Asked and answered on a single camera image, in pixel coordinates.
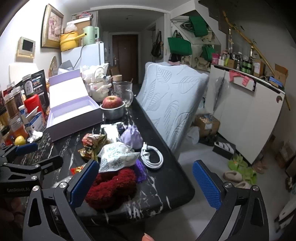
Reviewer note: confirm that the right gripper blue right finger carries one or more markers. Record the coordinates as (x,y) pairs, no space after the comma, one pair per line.
(210,184)

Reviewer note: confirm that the silver foil snack packet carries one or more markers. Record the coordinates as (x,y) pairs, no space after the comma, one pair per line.
(111,131)

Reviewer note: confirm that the yellow pot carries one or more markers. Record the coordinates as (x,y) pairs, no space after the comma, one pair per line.
(70,40)

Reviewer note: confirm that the brown cardboard box on floor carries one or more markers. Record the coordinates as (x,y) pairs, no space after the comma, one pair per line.
(208,125)

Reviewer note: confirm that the gold framed picture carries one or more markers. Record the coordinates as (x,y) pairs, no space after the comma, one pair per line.
(52,27)

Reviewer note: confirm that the wall intercom panel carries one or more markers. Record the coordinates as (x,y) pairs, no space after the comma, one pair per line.
(26,50)

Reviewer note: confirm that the black snack display box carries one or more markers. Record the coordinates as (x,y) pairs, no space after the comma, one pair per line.
(36,83)

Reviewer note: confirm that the small metal bowl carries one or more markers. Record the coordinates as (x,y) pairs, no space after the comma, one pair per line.
(113,113)

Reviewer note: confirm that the brown spice jar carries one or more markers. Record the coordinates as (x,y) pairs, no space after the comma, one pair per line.
(11,106)

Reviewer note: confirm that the orange liquid jar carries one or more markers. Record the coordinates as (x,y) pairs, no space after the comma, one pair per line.
(17,127)

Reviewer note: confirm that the dark wooden door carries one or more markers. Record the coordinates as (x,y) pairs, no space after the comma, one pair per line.
(125,56)

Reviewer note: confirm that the crumpled white tissue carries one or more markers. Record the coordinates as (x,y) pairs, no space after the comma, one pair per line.
(36,135)

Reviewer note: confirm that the green tote bag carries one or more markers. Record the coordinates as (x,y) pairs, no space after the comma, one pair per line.
(178,45)

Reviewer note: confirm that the blue white carton box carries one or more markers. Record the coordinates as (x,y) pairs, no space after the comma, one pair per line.
(34,121)

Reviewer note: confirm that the green frog slippers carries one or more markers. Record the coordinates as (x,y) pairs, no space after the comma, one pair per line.
(238,164)

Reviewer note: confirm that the red plastic container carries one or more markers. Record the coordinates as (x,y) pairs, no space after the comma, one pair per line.
(32,103)

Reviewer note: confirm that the red apple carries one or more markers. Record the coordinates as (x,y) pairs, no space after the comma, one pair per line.
(112,102)

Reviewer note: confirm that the dark red knitted ball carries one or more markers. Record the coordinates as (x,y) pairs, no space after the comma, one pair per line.
(111,189)

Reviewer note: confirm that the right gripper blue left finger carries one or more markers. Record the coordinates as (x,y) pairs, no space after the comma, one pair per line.
(81,182)

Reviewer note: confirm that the purple tassel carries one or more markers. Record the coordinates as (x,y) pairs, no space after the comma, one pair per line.
(140,171)

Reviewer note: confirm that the white cartoon kettle bottle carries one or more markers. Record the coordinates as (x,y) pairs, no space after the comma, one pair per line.
(100,84)

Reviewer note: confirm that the white mini fridge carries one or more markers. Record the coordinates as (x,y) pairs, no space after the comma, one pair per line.
(88,55)

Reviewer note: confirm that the red gold snack bag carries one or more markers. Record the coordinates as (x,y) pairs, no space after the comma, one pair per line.
(92,145)

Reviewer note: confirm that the yellow lemon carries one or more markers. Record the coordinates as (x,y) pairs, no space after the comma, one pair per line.
(20,141)

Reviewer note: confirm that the woven straw fan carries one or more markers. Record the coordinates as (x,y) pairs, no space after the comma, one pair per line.
(53,68)

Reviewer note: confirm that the red cartoon snack packet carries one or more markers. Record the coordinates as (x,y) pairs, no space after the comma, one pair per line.
(77,169)

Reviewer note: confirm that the mint green electric kettle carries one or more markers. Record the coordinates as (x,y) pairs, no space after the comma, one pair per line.
(92,34)

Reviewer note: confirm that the open lavender gift box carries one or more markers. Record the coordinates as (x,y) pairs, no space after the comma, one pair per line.
(71,108)

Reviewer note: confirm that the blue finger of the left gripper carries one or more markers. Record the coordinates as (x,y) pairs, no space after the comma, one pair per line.
(26,149)

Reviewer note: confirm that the lavender satin drawstring pouch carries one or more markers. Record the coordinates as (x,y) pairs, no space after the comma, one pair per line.
(132,137)

